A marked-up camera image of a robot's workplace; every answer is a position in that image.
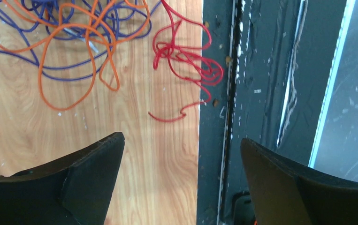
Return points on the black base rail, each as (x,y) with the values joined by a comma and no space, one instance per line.
(291,84)

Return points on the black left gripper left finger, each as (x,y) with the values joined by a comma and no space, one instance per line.
(75,189)

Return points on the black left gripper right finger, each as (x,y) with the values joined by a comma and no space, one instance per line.
(285,192)

